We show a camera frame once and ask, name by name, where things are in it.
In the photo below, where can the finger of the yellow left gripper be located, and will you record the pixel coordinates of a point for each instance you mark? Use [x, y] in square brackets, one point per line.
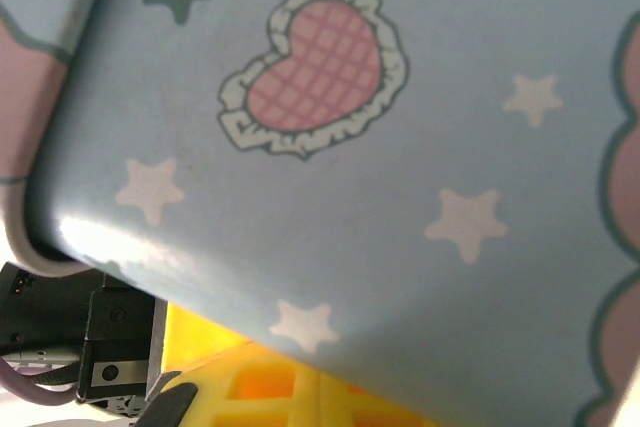
[195, 342]

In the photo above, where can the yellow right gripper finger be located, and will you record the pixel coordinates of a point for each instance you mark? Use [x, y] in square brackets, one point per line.
[280, 397]

